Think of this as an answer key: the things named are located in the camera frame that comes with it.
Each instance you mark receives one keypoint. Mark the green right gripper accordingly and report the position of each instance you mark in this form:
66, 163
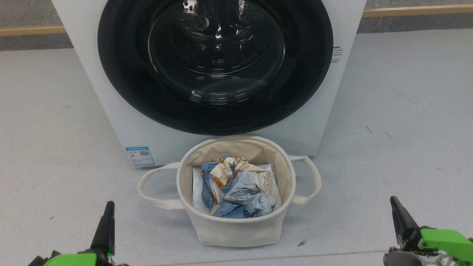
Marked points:
447, 244

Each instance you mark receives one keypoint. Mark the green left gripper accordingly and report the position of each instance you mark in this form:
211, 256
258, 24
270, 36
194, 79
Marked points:
74, 260

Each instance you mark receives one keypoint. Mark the blue denim garment orange trim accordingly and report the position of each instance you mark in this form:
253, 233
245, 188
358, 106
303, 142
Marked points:
207, 184

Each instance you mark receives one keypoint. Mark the cream and pale blue garment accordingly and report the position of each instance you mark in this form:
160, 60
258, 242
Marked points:
226, 168

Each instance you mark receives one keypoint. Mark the white washing machine body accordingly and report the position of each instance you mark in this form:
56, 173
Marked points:
111, 122

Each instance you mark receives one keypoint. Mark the white padding bag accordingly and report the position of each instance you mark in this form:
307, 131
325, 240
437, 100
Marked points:
197, 195

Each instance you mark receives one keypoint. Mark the cream canvas laundry basket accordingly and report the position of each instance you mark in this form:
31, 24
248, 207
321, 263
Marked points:
236, 232

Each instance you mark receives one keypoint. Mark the wooden skirting strip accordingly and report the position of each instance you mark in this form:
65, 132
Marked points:
29, 30

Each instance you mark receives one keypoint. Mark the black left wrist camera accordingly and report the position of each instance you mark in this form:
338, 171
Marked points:
37, 261

